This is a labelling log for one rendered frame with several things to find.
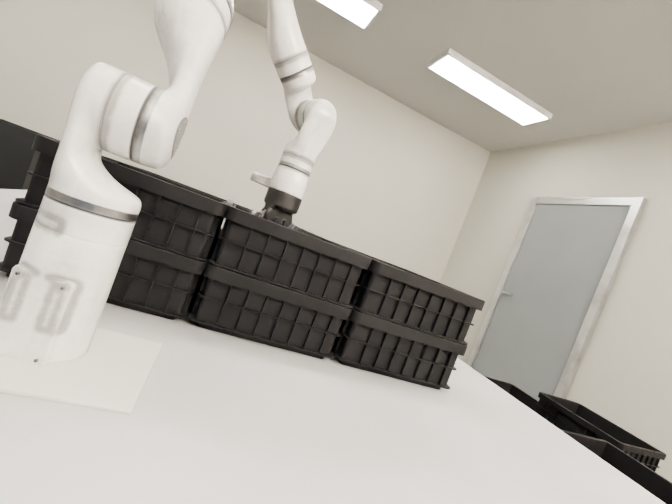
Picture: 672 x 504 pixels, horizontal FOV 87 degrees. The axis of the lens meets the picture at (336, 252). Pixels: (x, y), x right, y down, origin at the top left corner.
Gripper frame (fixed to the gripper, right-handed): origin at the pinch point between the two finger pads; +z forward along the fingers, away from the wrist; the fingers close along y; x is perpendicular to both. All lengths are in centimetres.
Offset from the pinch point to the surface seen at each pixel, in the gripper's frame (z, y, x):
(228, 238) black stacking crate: -2.1, -12.5, -2.5
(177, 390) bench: 15.2, -27.0, -19.8
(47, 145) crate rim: -6.7, -35.8, 15.7
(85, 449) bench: 15.2, -39.3, -25.4
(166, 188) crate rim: -6.8, -22.5, 4.5
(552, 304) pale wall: -23, 325, -49
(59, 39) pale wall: -90, 61, 391
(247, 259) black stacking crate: 0.4, -9.1, -5.3
